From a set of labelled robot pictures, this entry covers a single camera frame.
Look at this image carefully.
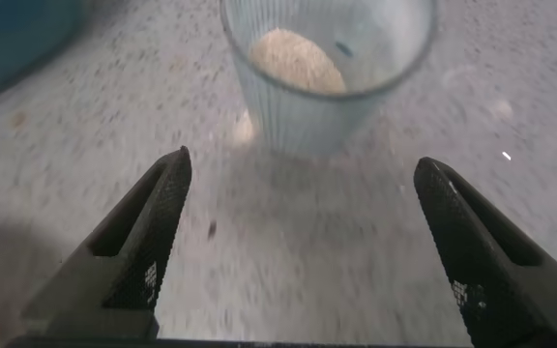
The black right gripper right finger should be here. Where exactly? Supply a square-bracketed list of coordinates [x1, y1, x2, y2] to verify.
[412, 155, 557, 348]

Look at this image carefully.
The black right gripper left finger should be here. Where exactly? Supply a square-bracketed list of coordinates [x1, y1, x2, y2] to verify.
[20, 145, 194, 340]

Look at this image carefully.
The clear ribbed plastic cup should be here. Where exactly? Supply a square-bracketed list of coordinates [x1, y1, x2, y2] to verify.
[219, 0, 439, 158]

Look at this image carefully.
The fine pale powder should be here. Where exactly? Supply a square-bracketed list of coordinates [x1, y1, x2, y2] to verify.
[249, 27, 348, 96]

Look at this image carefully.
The teal plastic basin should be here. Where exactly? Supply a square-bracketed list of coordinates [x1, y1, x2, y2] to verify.
[0, 0, 89, 109]

